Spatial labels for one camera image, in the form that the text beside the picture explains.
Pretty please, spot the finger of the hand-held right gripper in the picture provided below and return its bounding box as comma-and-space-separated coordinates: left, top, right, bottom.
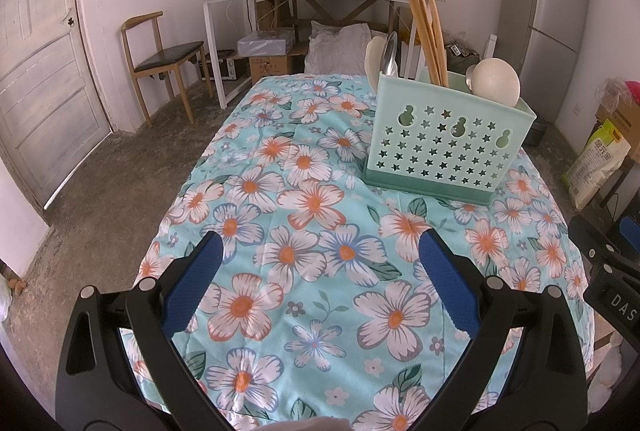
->
569, 215, 640, 263

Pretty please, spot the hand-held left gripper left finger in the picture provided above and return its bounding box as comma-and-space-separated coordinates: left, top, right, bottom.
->
55, 230, 225, 431

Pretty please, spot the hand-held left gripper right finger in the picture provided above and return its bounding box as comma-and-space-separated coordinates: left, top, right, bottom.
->
418, 228, 587, 431

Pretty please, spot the mint green utensil holder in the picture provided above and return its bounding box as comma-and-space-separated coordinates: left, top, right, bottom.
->
362, 70, 537, 207

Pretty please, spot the large white soup spoon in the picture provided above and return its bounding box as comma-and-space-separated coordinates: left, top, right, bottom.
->
472, 57, 521, 108

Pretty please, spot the yellow white rice bag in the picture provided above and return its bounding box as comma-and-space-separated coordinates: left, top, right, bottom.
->
564, 118, 632, 207

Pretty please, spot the large cardboard box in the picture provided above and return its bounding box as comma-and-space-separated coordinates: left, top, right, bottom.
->
594, 103, 640, 143

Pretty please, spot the floral blue blanket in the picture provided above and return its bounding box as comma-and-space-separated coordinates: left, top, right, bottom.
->
120, 74, 597, 431

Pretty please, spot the black pot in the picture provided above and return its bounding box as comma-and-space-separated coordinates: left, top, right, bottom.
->
519, 118, 549, 147

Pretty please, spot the black case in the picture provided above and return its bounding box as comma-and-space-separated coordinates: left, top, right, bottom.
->
199, 50, 251, 83

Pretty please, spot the green bag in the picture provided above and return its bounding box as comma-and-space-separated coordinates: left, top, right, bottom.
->
444, 40, 481, 72

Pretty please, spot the wooden chair black seat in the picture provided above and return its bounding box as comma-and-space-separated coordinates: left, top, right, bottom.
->
121, 10, 214, 127

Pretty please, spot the white plastic spoon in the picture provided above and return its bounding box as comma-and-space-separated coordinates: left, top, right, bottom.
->
364, 36, 386, 95

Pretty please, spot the grey refrigerator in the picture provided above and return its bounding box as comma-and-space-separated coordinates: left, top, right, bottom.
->
494, 0, 590, 122

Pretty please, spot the grey wrapped box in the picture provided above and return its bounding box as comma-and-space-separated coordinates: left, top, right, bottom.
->
237, 28, 296, 57

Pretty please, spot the white sack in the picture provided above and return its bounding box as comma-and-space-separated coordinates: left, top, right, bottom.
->
304, 20, 374, 76

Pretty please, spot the white door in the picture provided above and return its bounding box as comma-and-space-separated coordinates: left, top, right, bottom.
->
0, 0, 114, 212

